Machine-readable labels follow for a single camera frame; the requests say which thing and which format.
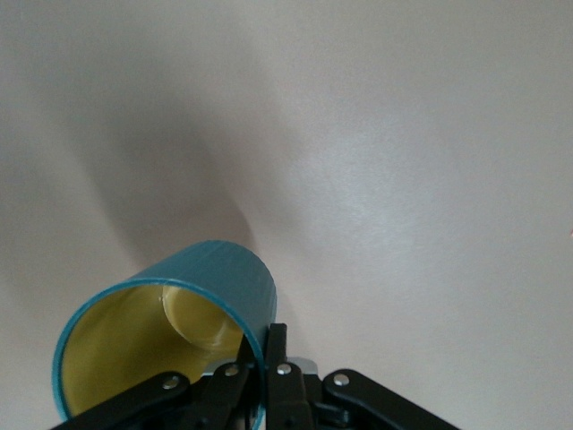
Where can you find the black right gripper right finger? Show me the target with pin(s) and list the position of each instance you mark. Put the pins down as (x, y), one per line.
(313, 403)

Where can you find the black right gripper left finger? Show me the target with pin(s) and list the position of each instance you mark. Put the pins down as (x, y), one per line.
(179, 398)

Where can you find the teal cup with yellow inside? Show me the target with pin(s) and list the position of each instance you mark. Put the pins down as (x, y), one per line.
(224, 273)

